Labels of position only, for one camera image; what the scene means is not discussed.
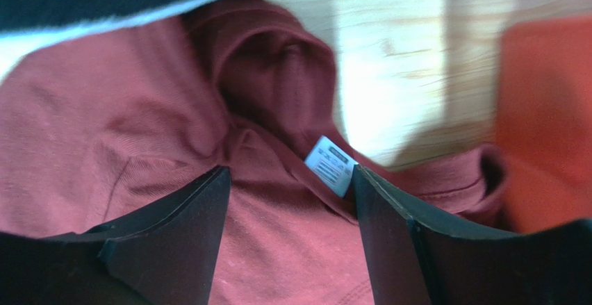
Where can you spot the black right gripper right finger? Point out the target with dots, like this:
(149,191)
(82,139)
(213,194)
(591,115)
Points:
(417,253)

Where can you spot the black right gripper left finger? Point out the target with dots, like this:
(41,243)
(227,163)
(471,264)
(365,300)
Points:
(162,253)

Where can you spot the dark red t shirt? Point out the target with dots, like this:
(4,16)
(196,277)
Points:
(94,128)

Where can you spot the red plastic tray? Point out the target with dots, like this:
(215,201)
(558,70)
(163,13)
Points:
(543,123)

